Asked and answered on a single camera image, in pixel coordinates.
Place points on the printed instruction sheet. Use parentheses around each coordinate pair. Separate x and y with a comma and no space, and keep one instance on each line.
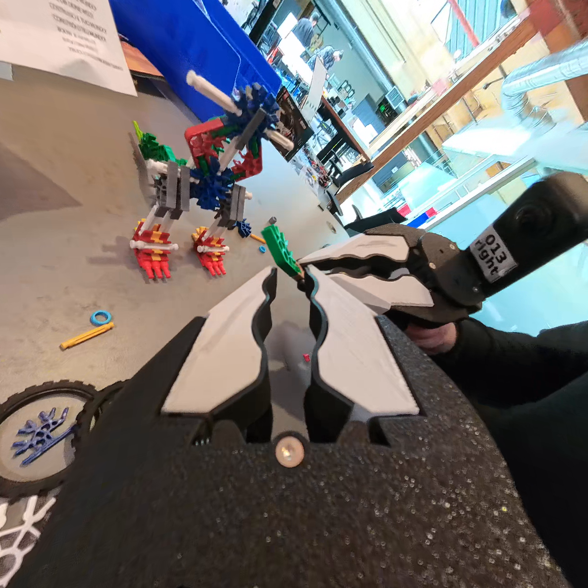
(55,37)

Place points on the blue snowflake connector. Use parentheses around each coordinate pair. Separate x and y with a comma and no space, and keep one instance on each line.
(244,228)
(41,434)

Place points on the colourful toy construction model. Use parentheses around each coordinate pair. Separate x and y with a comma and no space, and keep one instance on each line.
(213,188)

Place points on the white snowflake connector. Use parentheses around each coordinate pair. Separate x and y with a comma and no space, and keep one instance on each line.
(37,510)

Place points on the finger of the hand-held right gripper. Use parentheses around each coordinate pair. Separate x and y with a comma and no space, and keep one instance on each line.
(395,292)
(367,246)

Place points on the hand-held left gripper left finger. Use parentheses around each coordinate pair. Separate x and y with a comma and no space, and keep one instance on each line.
(216,363)

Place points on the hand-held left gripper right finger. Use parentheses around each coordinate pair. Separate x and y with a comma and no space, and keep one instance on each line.
(363,363)

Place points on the person's right hand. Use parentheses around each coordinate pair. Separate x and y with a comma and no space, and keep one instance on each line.
(432,338)

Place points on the blue plastic bin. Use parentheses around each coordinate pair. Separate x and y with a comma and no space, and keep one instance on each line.
(184,37)

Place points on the silver air duct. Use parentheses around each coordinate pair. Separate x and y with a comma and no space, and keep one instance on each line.
(551,73)

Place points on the green fan-shaped connector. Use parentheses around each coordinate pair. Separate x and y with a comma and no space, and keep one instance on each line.
(278,248)

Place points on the black toy tire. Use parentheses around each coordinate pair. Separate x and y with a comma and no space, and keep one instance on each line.
(92,418)
(55,389)

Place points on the black printed box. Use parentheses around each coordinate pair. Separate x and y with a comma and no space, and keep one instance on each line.
(292,119)

